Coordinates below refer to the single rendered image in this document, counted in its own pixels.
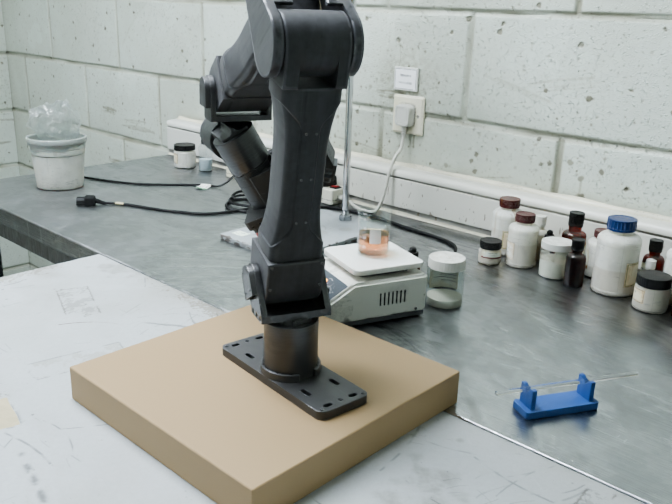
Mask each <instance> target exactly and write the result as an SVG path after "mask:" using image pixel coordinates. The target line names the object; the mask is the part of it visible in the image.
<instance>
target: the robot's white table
mask: <svg viewBox="0 0 672 504"><path fill-rule="evenodd" d="M225 313H227V312H225V311H223V310H220V309H218V308H216V307H214V306H212V305H209V304H207V303H205V302H203V301H201V300H199V299H196V298H194V297H192V296H190V295H188V294H185V293H183V292H181V291H179V290H177V289H174V288H172V287H170V286H168V285H166V284H164V283H161V282H159V281H157V280H155V279H153V278H150V277H148V276H146V275H144V274H142V273H140V272H137V271H135V270H133V269H131V268H129V267H126V266H124V265H122V264H119V263H118V262H115V261H113V260H111V259H109V258H107V257H105V256H102V255H100V254H97V255H93V256H89V257H85V258H80V259H76V260H72V261H68V262H64V263H59V264H55V265H51V266H47V267H42V268H38V269H34V270H30V271H26V272H21V273H17V274H13V275H9V276H4V277H0V504H217V503H216V502H214V501H213V500H212V499H210V498H209V497H208V496H206V495H205V494H203V493H202V492H201V491H199V490H198V489H197V488H195V487H194V486H192V485H191V484H190V483H188V482H187V481H185V480H184V479H183V478H181V477H180V476H179V475H177V474H176V473H174V472H173V471H172V470H170V469H169V468H168V467H166V466H165V465H163V464H162V463H161V462H159V461H158V460H157V459H155V458H154V457H152V456H151V455H150V454H148V453H147V452H146V451H144V450H143V449H141V448H140V447H139V446H137V445H136V444H135V443H133V442H132V441H130V440H129V439H128V438H126V437H125V436H124V435H122V434H121V433H119V432H118V431H117V430H115V429H114V428H112V427H111V426H110V425H108V424H107V423H106V422H104V421H103V420H101V419H100V418H99V417H97V416H96V415H95V414H93V413H92V412H90V411H89V410H88V409H86V408H85V407H84V406H82V405H81V404H79V403H78V402H77V401H75V400H74V399H73V398H72V389H71V378H70V367H71V366H74V365H77V364H80V363H82V362H85V361H88V360H91V359H94V358H97V357H100V356H103V355H106V354H109V353H112V352H114V351H117V350H120V349H123V348H126V347H129V346H132V345H135V344H138V343H141V342H144V341H146V340H149V339H152V338H155V337H158V336H161V335H164V334H167V333H170V332H173V331H176V330H178V329H181V328H184V327H187V326H190V325H193V324H196V323H199V322H202V321H205V320H207V319H210V318H213V317H216V316H219V315H222V314H225ZM294 504H644V503H642V502H640V501H638V500H636V499H633V498H631V497H629V496H627V495H625V494H623V493H620V492H618V491H616V490H614V489H612V488H609V487H607V486H605V485H603V484H601V483H599V482H596V481H594V480H592V479H590V478H588V477H585V476H583V475H581V474H579V473H577V472H574V471H572V470H570V469H568V468H566V467H564V466H561V465H559V464H557V463H555V462H553V461H550V460H548V459H546V458H544V457H542V456H540V455H537V454H535V453H533V452H531V451H529V450H526V449H524V448H522V447H520V446H518V445H515V444H513V443H511V442H509V441H507V440H505V439H502V438H500V437H498V436H496V435H494V434H491V433H489V432H487V431H485V430H483V429H480V428H478V427H476V426H474V425H472V424H470V423H467V422H465V421H463V420H461V419H459V418H456V417H454V416H452V415H450V414H448V413H446V412H443V411H442V412H441V413H439V414H437V415H436V416H434V417H432V418H431V419H429V420H428V421H426V422H424V423H423V424H421V425H420V426H418V427H416V428H415V429H413V430H412V431H410V432H408V433H407V434H405V435H403V436H402V437H400V438H399V439H397V440H395V441H394V442H392V443H391V444H389V445H387V446H386V447H384V448H382V449H381V450H379V451H378V452H376V453H374V454H373V455H371V456H370V457H368V458H366V459H365V460H363V461H362V462H360V463H358V464H357V465H355V466H353V467H352V468H350V469H349V470H347V471H345V472H344V473H342V474H341V475H339V476H337V477H336V478H334V479H332V480H331V481H329V482H328V483H326V484H324V485H323V486H321V487H320V488H318V489H316V490H315V491H313V492H312V493H310V494H308V495H307V496H305V497H303V498H302V499H300V500H299V501H297V502H295V503H294Z"/></svg>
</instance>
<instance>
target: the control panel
mask: <svg viewBox="0 0 672 504"><path fill-rule="evenodd" d="M324 270H325V275H326V279H327V286H328V287H329V298H330V300H331V299H332V298H333V297H335V296H336V295H337V294H339V293H340V292H342V291H343V290H344V289H346V288H347V287H348V286H347V285H346V284H345V283H343V282H342V281H341V280H339V279H338V278H337V277H335V276H334V275H333V274H331V273H330V272H329V271H327V270H326V269H324Z"/></svg>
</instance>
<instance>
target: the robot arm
mask: <svg viewBox="0 0 672 504"><path fill-rule="evenodd" d="M245 1H246V8H247V14H248V19H247V21H246V23H245V25H244V27H243V29H242V31H241V33H240V35H239V37H238V38H237V40H236V41H235V43H234V44H233V45H232V46H231V47H230V48H229V49H227V50H226V51H225V52H224V53H223V55H222V56H216V57H215V59H214V62H213V64H212V66H211V68H210V71H209V75H206V76H201V78H200V81H199V100H200V105H202V106H203V107H204V117H205V119H204V121H203V122H202V124H201V127H200V137H201V140H202V142H203V143H204V145H205V146H206V147H207V148H208V149H210V150H211V151H212V152H213V153H214V154H215V155H216V156H218V157H219V158H221V159H223V161H224V162H225V164H226V166H227V167H228V169H229V171H230V172H231V174H232V175H233V177H234V179H235V180H236V182H237V184H238V185H239V187H240V188H241V190H242V192H243V193H244V195H245V197H246V198H247V200H248V202H249V204H250V205H249V208H248V212H247V215H246V219H245V222H244V223H245V225H246V226H247V228H248V230H249V231H254V232H255V234H256V235H257V237H253V238H252V243H251V258H250V263H249V264H248V265H244V266H243V268H242V282H243V289H244V295H245V300H250V302H251V312H252V313H253V314H254V316H255V317H256V318H257V319H258V321H259V322H260V323H261V325H264V333H260V334H257V335H253V336H250V337H247V338H243V339H240V340H237V341H233V342H230V343H227V344H224V345H223V346H222V352H223V356H224V357H226V358H227V359H229V360H230V361H232V362H233V363H235V364H236V365H238V366H239V367H240V368H242V369H243V370H245V371H246V372H248V373H249V374H251V375H252V376H254V377H255V378H256V379H258V380H259V381H261V382H262V383H264V384H265V385H267V386H268V387H270V388H271V389H272V390H274V391H275V392H277V393H278V394H280V395H281V396H283V397H284V398H286V399H287V400H288V401H290V402H291V403H293V404H294V405H296V406H297V407H299V408H300V409H302V410H303V411H304V412H306V413H307V414H309V415H310V416H312V417H313V418H315V419H317V420H321V421H324V420H328V419H331V418H333V417H335V416H338V415H340V414H343V413H345V412H348V411H350V410H352V409H355V408H357V407H360V406H362V405H364V404H366V403H367V392H366V391H365V390H363V389H362V388H360V387H358V386H357V385H355V384H353V383H352V382H350V381H348V380H347V379H345V378H343V377H342V376H340V375H338V374H337V373H335V372H333V371H332V370H330V369H328V368H327V367H325V366H323V365H321V360H320V358H319V357H318V328H319V317H320V316H328V315H331V304H330V298H329V292H328V287H327V281H326V275H325V270H324V269H325V261H326V259H325V258H324V256H323V255H322V250H323V240H322V236H321V225H320V209H321V198H322V190H323V182H325V183H330V182H331V181H334V179H335V174H336V169H337V162H338V158H334V157H335V150H334V148H333V146H332V144H331V142H330V140H329V136H330V131H331V127H332V123H333V120H334V117H335V114H336V111H337V108H338V107H339V105H340V103H341V96H342V89H347V88H348V80H349V77H352V76H354V75H356V73H357V72H358V71H359V69H360V66H361V63H362V60H363V54H364V31H363V25H362V22H361V19H360V17H359V15H358V13H357V11H356V9H355V7H354V5H353V3H352V1H351V0H320V3H321V9H322V10H320V3H319V0H245ZM272 107H273V143H272V149H271V150H267V148H266V146H265V145H264V143H263V141H262V139H261V138H260V136H259V134H258V132H257V131H256V129H255V127H254V125H253V124H252V122H251V121H262V120H272Z"/></svg>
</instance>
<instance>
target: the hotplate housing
mask: <svg viewBox="0 0 672 504"><path fill-rule="evenodd" d="M325 259H326V261H325V269H326V270H327V271H329V272H330V273H331V274H333V275H334V276H335V277H337V278H338V279H339V280H341V281H342V282H343V283H345V284H346V285H347V286H348V287H347V288H346V289H344V290H343V291H342V292H340V293H339V294H337V295H336V296H335V297H333V298H332V299H331V300H330V304H331V315H328V316H325V317H328V318H330V319H333V320H335V321H337V322H340V323H342V324H345V325H347V326H355V325H361V324H367V323H373V322H378V321H384V320H390V319H395V318H401V317H407V316H413V315H418V314H423V309H424V307H425V300H426V286H427V275H426V274H425V273H424V272H422V271H421V270H419V269H417V268H414V269H407V270H400V271H394V272H387V273H380V274H373V275H366V276H356V275H353V274H352V273H350V272H349V271H347V270H346V269H345V268H343V267H342V266H340V265H339V264H337V263H336V262H335V261H333V260H332V259H330V258H329V257H325Z"/></svg>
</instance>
